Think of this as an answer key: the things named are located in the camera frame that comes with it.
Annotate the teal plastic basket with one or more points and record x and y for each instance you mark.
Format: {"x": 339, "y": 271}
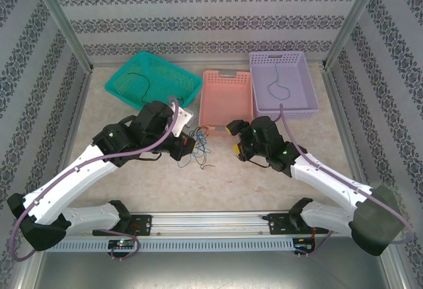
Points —
{"x": 158, "y": 70}

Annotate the small circuit board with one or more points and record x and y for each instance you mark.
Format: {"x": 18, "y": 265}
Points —
{"x": 122, "y": 243}
{"x": 304, "y": 243}

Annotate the aluminium side rail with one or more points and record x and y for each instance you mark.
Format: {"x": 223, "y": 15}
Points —
{"x": 71, "y": 137}
{"x": 343, "y": 120}

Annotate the aluminium back rail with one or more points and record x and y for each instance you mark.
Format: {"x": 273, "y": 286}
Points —
{"x": 224, "y": 63}

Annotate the pink plastic basket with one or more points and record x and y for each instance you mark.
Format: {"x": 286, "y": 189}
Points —
{"x": 228, "y": 100}

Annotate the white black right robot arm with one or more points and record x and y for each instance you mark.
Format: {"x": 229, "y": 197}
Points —
{"x": 324, "y": 176}

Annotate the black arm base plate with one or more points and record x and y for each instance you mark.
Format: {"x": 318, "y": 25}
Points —
{"x": 142, "y": 224}
{"x": 279, "y": 224}

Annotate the aluminium frame post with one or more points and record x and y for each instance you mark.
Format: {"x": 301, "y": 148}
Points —
{"x": 353, "y": 21}
{"x": 62, "y": 21}

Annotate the purple plastic basket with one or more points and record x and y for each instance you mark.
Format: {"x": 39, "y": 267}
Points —
{"x": 297, "y": 84}

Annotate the aluminium mounting rail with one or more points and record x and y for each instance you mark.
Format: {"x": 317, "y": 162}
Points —
{"x": 208, "y": 224}

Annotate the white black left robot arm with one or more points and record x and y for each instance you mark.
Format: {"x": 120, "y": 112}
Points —
{"x": 66, "y": 176}

